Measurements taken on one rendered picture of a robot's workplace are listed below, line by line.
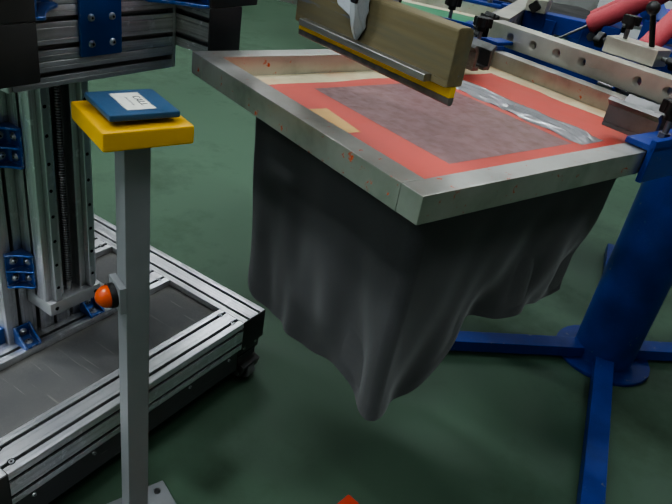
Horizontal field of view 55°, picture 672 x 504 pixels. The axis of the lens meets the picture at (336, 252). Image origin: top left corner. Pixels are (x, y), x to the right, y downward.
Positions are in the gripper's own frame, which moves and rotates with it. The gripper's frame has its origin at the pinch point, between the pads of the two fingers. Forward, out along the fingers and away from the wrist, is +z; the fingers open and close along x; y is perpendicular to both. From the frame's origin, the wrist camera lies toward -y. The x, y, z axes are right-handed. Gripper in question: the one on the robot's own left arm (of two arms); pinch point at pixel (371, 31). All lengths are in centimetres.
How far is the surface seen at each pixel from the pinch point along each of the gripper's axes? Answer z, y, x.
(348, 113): 14.1, 4.2, -1.9
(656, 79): 6, -11, -68
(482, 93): 13.6, 7.0, -37.6
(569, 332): 109, 13, -129
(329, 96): 14.1, 12.3, -3.9
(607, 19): 3, 26, -106
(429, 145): 14.0, -10.8, -6.0
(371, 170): 11.2, -20.4, 13.9
